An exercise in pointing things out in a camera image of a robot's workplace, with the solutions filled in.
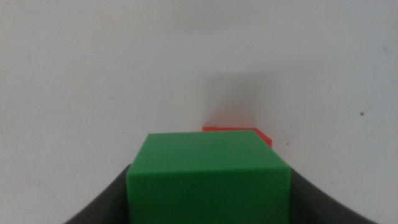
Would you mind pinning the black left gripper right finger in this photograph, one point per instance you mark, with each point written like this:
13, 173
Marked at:
311, 208

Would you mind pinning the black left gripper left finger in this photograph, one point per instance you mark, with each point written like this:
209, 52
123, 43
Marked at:
109, 208

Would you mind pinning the green cube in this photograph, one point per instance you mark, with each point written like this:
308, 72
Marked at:
208, 180

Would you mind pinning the red cube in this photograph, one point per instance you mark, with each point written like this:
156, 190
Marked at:
261, 135

